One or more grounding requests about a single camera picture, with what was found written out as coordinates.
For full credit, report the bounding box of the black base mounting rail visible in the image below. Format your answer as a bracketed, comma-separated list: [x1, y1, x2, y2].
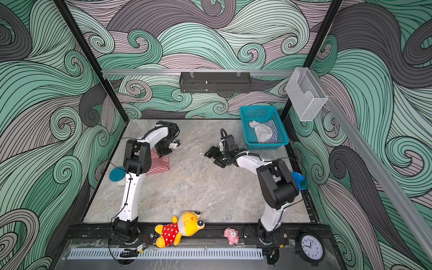
[65, 223, 336, 247]

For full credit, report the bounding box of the grey tank top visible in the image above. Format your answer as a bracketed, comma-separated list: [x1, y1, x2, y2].
[249, 121, 272, 144]

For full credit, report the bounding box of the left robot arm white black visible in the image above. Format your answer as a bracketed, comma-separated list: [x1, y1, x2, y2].
[112, 120, 180, 245]

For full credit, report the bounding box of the white slotted cable duct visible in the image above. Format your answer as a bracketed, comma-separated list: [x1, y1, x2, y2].
[66, 247, 264, 261]

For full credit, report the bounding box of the black round wall clock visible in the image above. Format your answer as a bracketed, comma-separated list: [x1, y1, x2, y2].
[295, 228, 325, 265]

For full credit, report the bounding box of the blue white striped tank top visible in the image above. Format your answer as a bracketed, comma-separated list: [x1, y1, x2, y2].
[267, 120, 279, 144]

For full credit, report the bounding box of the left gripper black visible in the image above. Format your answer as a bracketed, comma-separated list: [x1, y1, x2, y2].
[155, 137, 173, 158]

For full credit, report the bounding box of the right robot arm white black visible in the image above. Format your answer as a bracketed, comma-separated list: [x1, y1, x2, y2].
[205, 128, 300, 242]

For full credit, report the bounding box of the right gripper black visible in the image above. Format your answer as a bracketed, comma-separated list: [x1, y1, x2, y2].
[204, 145, 231, 167]

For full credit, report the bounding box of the small pink plush toy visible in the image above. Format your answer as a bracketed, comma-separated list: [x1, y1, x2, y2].
[224, 228, 240, 245]

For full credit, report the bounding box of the clear plastic wall bin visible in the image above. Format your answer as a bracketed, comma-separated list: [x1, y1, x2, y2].
[285, 67, 328, 122]

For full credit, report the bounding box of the teal plastic basket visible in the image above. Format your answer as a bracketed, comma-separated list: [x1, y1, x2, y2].
[240, 106, 289, 150]

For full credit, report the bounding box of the aluminium rail wall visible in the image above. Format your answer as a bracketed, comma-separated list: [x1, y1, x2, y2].
[307, 69, 432, 259]
[101, 69, 294, 77]

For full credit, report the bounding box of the aluminium rail right wall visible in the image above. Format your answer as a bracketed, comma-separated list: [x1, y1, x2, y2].
[307, 69, 432, 259]

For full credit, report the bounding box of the aluminium rail back wall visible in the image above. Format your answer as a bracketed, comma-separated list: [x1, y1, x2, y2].
[101, 69, 294, 77]

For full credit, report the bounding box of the black perforated metal shelf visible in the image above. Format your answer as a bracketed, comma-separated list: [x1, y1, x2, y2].
[179, 73, 252, 95]

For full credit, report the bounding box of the teal round lid left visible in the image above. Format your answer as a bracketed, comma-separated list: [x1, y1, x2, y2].
[109, 167, 126, 187]

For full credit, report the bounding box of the red white striped tank top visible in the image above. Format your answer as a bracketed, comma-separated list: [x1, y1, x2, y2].
[146, 148, 170, 175]

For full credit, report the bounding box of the yellow plush toy red dress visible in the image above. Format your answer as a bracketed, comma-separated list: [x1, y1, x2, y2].
[155, 211, 205, 248]

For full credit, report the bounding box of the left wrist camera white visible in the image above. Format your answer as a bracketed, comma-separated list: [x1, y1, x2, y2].
[169, 140, 180, 149]

